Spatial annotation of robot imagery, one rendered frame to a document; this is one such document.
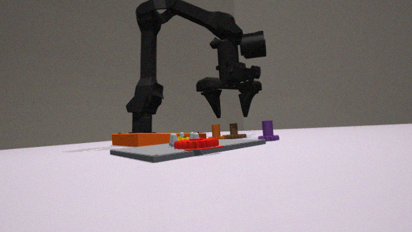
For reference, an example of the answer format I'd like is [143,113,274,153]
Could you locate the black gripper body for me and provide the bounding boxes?
[196,58,262,93]

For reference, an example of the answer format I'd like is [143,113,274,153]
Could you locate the red gear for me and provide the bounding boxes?
[174,138,219,149]

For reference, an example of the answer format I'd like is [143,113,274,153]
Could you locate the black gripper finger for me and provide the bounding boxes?
[201,89,222,118]
[239,91,259,117]

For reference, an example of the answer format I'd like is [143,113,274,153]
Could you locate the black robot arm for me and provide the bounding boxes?
[126,0,267,133]

